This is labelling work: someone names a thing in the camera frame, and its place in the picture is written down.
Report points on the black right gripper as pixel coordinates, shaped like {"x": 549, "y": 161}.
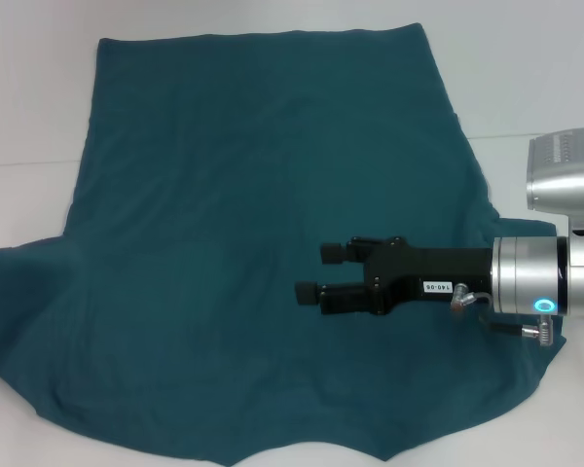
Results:
{"x": 438, "y": 270}

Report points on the blue shirt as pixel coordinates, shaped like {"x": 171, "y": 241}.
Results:
{"x": 199, "y": 243}

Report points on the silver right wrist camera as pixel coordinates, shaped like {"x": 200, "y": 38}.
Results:
{"x": 559, "y": 180}

